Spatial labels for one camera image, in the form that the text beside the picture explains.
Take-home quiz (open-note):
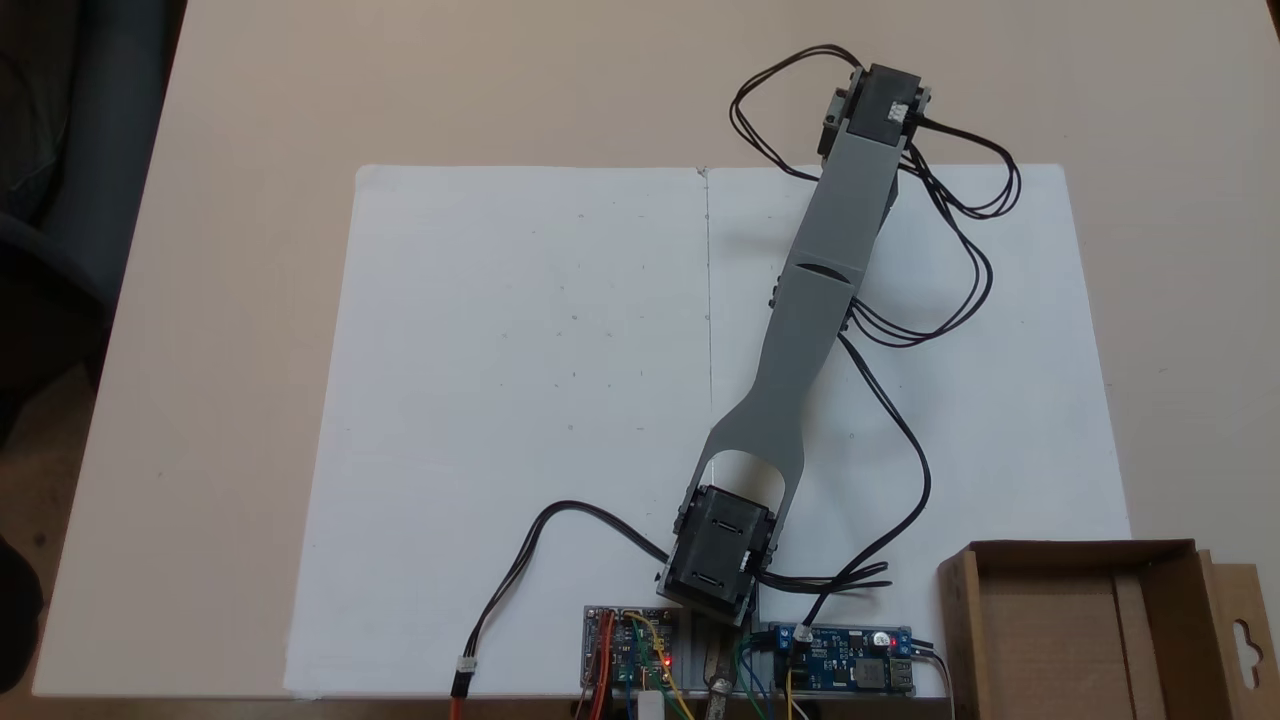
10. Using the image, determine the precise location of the green motor controller board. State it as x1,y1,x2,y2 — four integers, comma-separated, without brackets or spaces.
582,605,681,696

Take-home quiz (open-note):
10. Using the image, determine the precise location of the metal table clamp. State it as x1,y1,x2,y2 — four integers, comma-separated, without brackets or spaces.
705,625,737,720

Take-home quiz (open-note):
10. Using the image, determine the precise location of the blue power converter board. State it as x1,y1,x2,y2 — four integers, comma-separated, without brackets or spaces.
770,622,916,696

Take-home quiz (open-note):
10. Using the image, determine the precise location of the brown cardboard box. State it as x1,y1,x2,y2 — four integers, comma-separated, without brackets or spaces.
937,540,1280,720

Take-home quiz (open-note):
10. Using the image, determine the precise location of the grey upholstered chair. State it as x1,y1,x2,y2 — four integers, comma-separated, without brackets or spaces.
0,0,188,401

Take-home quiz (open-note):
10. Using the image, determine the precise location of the black cable white connector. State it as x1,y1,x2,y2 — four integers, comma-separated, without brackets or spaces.
450,500,681,720

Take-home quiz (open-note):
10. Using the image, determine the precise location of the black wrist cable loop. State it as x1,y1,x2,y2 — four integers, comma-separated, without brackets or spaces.
730,45,863,183

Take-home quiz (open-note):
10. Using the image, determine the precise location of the yellow wire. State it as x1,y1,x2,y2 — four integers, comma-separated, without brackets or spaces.
625,612,693,720

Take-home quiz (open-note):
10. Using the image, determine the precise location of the orange wire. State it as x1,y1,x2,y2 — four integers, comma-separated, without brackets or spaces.
590,610,616,720

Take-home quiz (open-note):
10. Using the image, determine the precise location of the black base cable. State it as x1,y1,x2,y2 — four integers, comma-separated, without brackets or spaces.
760,335,933,626

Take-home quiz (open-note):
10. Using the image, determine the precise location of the black forearm cable loop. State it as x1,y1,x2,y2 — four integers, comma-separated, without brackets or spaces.
845,118,1022,348

